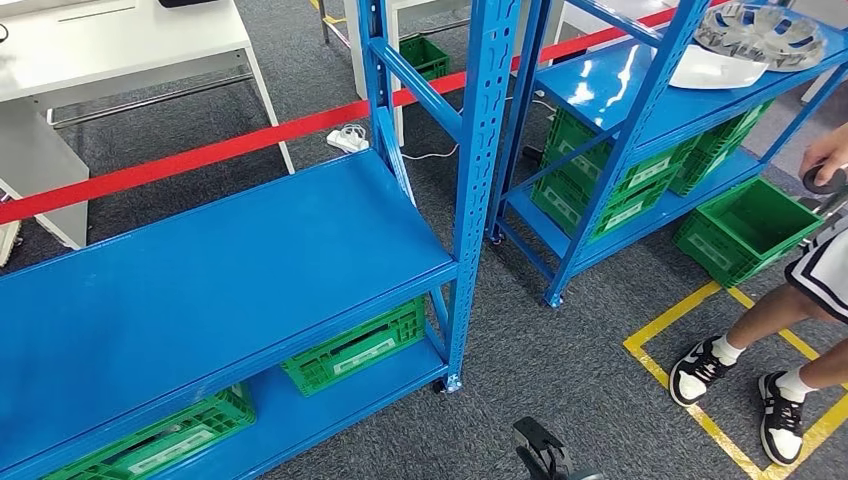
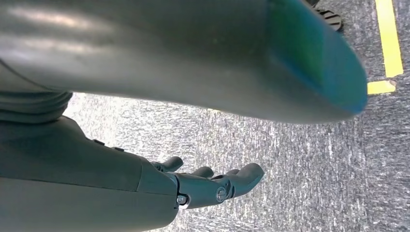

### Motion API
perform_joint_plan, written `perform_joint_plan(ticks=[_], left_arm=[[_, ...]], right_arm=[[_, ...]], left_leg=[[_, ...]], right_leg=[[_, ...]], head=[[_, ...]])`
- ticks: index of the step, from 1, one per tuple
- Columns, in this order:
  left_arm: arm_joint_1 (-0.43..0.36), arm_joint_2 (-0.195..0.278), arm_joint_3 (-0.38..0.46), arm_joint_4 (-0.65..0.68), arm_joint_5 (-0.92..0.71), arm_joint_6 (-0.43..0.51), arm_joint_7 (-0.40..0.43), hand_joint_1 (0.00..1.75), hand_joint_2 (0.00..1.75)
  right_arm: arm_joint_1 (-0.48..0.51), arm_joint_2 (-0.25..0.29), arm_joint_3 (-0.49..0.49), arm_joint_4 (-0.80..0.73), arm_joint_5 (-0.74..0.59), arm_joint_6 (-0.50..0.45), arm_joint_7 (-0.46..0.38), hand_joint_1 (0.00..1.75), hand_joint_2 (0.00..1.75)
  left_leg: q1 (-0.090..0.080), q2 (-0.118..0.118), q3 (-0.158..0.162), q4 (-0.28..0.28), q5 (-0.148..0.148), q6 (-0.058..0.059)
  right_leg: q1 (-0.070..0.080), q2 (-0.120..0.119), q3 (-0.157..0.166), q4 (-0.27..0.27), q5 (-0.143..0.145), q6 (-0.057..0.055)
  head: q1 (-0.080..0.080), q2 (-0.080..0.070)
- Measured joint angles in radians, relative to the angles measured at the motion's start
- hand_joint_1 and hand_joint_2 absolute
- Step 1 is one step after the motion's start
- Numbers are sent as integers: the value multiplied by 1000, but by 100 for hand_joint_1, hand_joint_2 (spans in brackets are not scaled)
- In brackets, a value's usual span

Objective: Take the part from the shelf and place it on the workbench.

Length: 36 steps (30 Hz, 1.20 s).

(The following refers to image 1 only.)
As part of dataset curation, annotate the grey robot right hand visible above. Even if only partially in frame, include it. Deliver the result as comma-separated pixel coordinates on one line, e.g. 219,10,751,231
513,417,605,480

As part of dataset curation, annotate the person's right hand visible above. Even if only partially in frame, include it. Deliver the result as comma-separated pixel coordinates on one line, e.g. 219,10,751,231
798,122,848,187

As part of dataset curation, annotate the black round handheld device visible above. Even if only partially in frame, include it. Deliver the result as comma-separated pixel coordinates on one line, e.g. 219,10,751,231
798,165,848,220

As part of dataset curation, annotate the white curved panel part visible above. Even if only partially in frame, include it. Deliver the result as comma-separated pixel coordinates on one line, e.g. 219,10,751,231
669,44,770,91

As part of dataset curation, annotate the blue metal shelf rack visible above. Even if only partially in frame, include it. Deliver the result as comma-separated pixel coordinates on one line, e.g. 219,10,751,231
486,0,848,309
0,0,525,480

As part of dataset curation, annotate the green plastic crate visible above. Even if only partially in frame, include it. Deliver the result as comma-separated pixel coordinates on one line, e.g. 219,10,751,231
281,296,427,399
688,99,776,167
529,168,680,243
543,109,700,200
39,382,256,480
399,34,452,82
669,142,743,198
674,177,826,289

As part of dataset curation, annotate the silver wheel cover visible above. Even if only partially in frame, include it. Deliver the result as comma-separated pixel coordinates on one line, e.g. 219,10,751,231
694,1,828,73

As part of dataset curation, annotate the person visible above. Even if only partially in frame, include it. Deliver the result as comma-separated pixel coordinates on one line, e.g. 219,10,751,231
669,122,848,468

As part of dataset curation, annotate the white power strip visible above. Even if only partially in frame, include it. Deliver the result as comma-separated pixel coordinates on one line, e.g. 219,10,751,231
325,124,371,155

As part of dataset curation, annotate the red barrier belt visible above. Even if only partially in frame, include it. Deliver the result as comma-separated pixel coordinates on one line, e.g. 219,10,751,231
0,0,733,227

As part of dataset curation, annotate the white power cable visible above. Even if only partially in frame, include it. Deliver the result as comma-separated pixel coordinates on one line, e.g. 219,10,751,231
397,92,558,162

